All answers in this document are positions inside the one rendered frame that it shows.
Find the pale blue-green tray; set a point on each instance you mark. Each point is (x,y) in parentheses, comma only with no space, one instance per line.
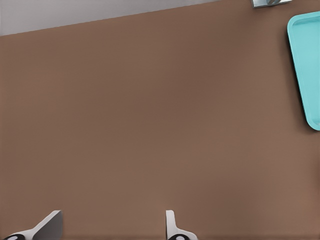
(306,62)

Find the silver frame post foot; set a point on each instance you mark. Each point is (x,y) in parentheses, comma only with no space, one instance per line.
(265,3)

